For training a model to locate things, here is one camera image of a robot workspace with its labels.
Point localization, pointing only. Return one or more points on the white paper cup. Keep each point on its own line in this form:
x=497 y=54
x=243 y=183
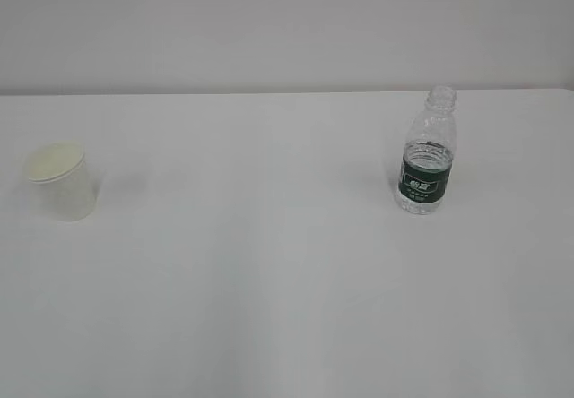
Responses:
x=60 y=181

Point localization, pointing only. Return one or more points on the clear green-label water bottle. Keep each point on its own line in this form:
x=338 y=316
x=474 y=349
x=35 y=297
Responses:
x=428 y=153

